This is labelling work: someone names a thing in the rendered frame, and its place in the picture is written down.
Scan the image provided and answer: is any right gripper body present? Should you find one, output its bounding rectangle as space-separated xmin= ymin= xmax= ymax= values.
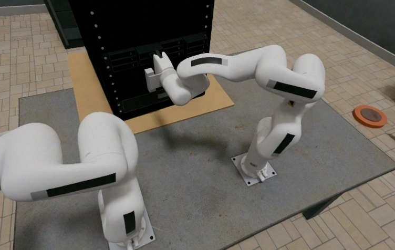
xmin=153 ymin=52 xmax=174 ymax=74

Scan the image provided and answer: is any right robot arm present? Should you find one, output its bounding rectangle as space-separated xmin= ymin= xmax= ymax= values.
xmin=145 ymin=45 xmax=325 ymax=182

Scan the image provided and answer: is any tan flat board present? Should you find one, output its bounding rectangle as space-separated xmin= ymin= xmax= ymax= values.
xmin=67 ymin=52 xmax=234 ymax=135

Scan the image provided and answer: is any black rack frame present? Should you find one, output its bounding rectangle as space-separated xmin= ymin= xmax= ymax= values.
xmin=69 ymin=0 xmax=215 ymax=121

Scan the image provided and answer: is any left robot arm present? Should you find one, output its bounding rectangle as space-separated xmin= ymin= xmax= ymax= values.
xmin=0 ymin=112 xmax=146 ymax=250

